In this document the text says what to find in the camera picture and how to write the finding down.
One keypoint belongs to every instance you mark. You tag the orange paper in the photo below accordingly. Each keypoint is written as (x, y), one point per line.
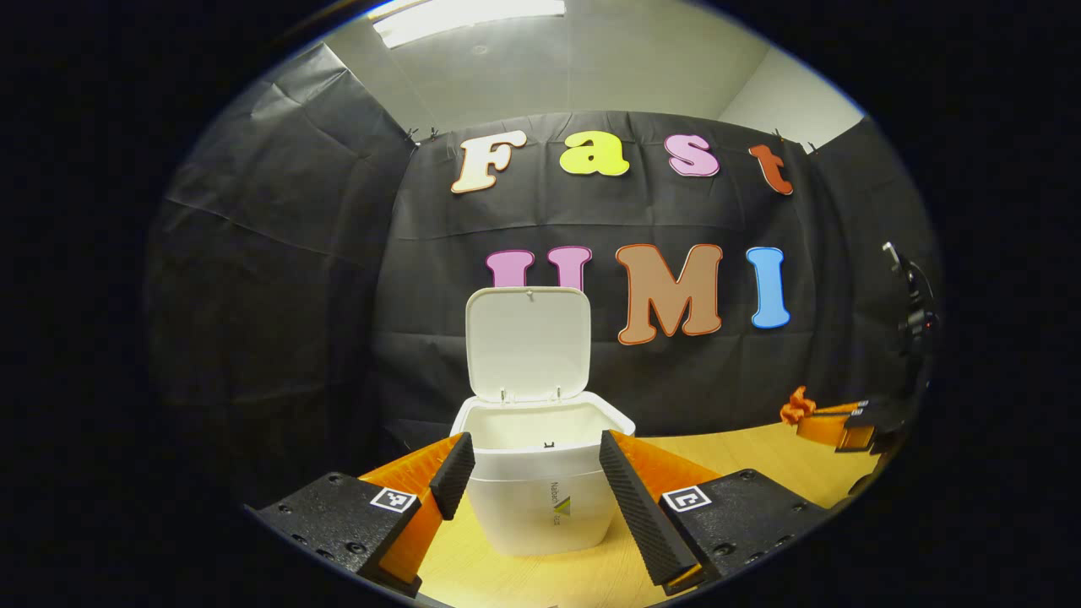
(797, 405)

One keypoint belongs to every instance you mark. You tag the white desktop garbage bin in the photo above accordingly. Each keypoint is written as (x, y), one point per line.
(528, 507)

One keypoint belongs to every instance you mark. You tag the black backdrop cloth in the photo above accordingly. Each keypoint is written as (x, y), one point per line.
(296, 338)

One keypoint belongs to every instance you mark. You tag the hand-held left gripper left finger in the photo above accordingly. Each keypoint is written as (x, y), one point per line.
(452, 477)

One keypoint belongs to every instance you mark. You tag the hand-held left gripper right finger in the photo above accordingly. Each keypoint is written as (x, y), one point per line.
(642, 507)

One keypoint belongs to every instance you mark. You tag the wooden desktop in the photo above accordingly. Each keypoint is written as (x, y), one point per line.
(760, 460)

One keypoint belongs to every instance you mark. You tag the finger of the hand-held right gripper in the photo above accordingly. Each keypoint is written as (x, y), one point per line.
(878, 409)
(832, 432)

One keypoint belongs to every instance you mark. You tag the ceiling light panel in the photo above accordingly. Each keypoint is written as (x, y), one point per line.
(464, 17)

